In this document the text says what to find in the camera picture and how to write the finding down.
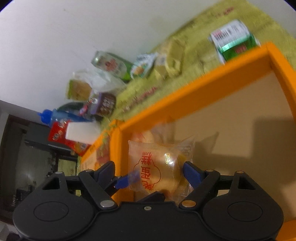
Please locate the green drink carton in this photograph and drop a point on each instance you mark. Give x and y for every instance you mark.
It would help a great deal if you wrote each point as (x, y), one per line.
(232, 39)

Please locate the purple brown drink can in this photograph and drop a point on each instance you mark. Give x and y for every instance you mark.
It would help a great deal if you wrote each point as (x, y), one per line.
(102, 104)

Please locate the green white snack packet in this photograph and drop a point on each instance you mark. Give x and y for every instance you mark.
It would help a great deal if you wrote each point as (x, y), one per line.
(143, 65)

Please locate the white paper cup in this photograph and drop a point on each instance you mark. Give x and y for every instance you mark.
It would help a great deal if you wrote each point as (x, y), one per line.
(83, 132)

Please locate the blue cap bottle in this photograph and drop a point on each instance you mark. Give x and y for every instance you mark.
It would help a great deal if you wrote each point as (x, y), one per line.
(48, 117)

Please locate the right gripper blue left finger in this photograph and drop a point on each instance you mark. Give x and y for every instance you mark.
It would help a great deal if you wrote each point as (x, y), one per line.
(101, 184)

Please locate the red snack bag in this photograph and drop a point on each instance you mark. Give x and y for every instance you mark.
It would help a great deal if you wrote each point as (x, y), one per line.
(58, 134)

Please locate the dark green bottle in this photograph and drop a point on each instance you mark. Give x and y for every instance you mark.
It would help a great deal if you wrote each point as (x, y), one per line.
(71, 106)

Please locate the yellow wrapped cake packet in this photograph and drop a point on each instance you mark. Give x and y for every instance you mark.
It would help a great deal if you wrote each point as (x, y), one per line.
(169, 60)

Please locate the red pink small packet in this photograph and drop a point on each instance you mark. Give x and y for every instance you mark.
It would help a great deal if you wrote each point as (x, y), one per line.
(84, 111)

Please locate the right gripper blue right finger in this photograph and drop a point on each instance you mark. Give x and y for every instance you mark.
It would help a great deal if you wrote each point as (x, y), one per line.
(204, 183)

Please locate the clear plastic bag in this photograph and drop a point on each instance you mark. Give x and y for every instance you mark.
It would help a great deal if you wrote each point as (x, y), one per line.
(99, 80)

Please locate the green beverage can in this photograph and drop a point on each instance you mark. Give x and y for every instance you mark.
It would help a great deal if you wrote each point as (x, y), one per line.
(113, 65)

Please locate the orange gift box base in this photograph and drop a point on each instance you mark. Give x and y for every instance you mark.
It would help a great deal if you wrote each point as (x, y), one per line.
(243, 113)

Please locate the egg yolk pastry packet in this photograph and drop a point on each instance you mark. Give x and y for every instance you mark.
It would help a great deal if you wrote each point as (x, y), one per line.
(155, 163)

